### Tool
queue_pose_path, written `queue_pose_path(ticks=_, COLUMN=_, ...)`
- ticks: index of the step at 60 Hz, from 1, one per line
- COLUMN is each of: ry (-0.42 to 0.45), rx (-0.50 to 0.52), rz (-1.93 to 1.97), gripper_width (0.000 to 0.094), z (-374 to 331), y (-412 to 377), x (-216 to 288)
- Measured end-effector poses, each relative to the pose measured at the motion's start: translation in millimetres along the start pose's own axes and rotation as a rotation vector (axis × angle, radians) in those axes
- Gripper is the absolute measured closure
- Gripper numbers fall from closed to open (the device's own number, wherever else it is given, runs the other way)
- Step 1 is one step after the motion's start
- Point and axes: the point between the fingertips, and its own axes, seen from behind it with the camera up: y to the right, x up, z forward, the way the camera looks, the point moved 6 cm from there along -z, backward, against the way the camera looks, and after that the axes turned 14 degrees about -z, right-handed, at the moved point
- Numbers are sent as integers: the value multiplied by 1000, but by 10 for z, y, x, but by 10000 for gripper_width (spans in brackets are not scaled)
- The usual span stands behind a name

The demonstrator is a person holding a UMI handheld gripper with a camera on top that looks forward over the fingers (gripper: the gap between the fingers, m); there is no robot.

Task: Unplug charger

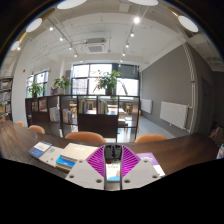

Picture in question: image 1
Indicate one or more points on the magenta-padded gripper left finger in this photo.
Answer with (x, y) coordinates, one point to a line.
(83, 173)

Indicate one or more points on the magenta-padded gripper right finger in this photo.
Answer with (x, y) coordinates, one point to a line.
(141, 173)

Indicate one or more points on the small black charger block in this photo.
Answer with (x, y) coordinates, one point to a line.
(113, 152)

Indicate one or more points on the purple and white book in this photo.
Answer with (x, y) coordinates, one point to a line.
(150, 159)

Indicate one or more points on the white book with blue stripe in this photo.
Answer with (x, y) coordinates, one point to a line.
(65, 162)

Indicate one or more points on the thick cream book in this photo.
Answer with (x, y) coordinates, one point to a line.
(80, 151)

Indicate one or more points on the white cover book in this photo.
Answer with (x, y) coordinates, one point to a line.
(51, 156)

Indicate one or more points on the orange chair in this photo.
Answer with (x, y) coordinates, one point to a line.
(150, 137)
(85, 136)
(36, 129)
(20, 123)

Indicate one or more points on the blue cover book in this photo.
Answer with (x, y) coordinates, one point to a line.
(40, 149)

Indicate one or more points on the low dark shelf unit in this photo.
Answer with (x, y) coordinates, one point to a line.
(98, 125)

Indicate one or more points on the blue printed card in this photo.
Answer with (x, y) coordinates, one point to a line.
(220, 151)

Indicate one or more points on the large dark-framed window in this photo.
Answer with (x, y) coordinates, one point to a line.
(83, 78)

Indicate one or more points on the large green potted plant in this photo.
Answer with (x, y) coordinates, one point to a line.
(107, 80)

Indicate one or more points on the small green potted plant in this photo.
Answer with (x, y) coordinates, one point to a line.
(35, 89)

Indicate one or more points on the side window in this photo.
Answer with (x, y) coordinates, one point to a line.
(41, 78)

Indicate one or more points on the ceiling air conditioner unit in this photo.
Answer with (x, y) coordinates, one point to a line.
(96, 46)

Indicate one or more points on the ceiling track spotlights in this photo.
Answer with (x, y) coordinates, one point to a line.
(136, 20)

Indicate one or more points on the round white ceiling lamps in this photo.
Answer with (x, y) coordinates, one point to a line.
(34, 24)

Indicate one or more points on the large white wall radiator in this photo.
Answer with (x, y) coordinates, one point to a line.
(174, 115)

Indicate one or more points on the small white wall radiator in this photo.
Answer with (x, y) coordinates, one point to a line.
(146, 106)

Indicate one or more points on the tall wall bookshelf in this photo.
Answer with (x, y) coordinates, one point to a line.
(5, 98)

